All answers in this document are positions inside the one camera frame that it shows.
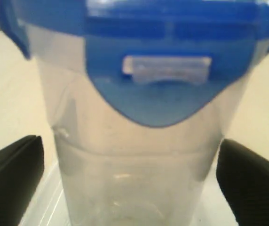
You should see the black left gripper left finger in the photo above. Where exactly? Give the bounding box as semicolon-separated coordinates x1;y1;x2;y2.
0;135;43;226

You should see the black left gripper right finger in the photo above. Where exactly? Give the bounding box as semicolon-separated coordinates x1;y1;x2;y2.
216;139;269;226

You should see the white rectangular tray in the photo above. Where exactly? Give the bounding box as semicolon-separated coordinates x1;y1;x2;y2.
19;162;71;226

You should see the tall clear plastic container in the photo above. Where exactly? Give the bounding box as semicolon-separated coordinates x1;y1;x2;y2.
26;24;246;226

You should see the blue snap-lock lid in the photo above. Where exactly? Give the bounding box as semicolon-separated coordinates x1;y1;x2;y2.
0;0;269;127

